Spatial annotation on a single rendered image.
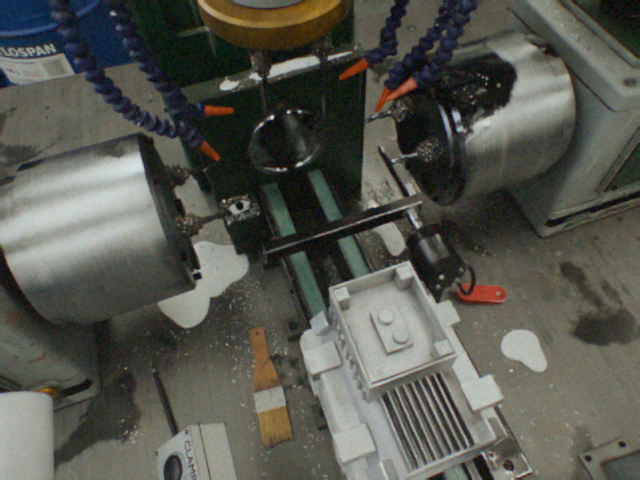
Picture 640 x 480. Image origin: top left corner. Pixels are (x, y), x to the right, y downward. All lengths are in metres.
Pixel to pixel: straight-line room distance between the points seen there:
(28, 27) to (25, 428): 1.86
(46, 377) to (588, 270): 0.96
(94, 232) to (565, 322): 0.78
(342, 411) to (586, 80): 0.60
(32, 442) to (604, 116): 0.80
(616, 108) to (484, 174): 0.20
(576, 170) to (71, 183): 0.77
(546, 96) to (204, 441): 0.65
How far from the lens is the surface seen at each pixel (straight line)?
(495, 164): 0.79
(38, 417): 0.46
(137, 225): 0.67
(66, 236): 0.69
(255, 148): 0.86
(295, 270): 0.83
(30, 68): 2.30
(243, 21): 0.57
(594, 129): 0.87
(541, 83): 0.81
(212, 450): 0.59
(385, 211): 0.75
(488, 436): 0.58
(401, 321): 0.56
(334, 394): 0.59
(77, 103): 1.44
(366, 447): 0.57
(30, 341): 0.78
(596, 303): 1.03
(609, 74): 0.84
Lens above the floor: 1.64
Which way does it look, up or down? 57 degrees down
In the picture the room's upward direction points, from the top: 5 degrees counter-clockwise
